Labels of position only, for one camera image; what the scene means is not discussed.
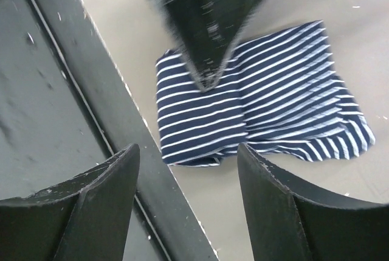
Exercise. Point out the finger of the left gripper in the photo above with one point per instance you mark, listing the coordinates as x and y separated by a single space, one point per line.
206 33

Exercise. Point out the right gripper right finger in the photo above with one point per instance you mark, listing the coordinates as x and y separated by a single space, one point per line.
289 218

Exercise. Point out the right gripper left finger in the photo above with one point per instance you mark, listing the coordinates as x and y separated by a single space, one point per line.
84 218

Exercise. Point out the striped blue boxer shorts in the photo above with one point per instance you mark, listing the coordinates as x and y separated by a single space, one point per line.
278 94

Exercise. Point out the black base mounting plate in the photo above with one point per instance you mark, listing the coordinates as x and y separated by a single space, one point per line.
65 109

